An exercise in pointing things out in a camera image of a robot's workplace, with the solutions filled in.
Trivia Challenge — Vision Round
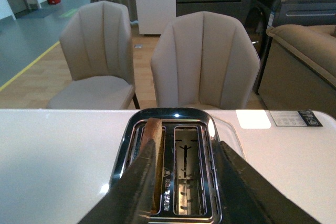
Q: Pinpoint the white cabinet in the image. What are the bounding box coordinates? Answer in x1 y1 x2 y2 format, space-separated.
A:
135 0 176 35

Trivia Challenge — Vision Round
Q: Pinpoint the black appliance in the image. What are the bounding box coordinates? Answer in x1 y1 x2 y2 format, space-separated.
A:
244 0 335 93

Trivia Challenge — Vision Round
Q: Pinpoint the beige chair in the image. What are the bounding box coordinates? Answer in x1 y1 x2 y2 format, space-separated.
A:
47 1 140 110
151 12 260 110

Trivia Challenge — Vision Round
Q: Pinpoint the beige chair on left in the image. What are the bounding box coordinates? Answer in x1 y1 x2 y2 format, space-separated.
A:
47 1 140 110

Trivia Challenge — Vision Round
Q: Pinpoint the white chrome two-slot toaster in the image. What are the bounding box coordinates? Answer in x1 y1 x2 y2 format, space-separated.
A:
103 106 247 224

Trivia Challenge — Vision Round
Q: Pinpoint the beige sofa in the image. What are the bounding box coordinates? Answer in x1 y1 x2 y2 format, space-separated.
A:
258 24 335 116

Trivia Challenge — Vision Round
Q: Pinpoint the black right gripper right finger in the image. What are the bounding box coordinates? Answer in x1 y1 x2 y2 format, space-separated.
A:
214 141 317 223

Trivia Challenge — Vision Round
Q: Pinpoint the beige chair on right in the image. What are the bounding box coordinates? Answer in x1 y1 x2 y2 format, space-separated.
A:
151 12 260 110

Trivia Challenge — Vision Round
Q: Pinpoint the slice of brown bread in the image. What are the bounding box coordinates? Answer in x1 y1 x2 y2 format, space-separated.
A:
140 118 164 214

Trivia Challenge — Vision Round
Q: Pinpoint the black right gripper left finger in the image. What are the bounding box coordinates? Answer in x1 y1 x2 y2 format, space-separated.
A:
79 140 155 223

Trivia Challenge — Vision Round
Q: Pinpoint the label sticker on table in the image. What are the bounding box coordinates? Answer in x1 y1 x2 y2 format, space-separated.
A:
269 110 323 127

